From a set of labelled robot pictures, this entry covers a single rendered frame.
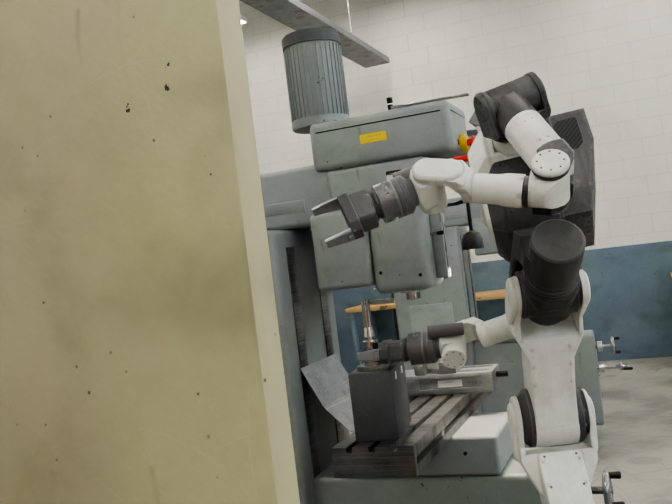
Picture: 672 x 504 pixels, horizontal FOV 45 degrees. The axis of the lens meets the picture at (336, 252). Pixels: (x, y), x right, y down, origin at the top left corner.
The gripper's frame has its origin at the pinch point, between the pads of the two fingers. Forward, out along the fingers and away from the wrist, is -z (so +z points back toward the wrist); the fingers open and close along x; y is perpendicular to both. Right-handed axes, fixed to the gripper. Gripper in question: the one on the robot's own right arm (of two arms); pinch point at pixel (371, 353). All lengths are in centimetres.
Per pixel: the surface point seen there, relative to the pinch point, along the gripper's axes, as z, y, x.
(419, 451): 11.3, 26.0, 8.7
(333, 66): -9, -91, -43
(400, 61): -69, -244, -712
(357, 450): -4.6, 23.9, 11.6
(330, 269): -17.5, -24.0, -36.3
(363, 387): -2.1, 8.4, 5.9
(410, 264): 9.0, -22.5, -34.6
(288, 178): -28, -56, -39
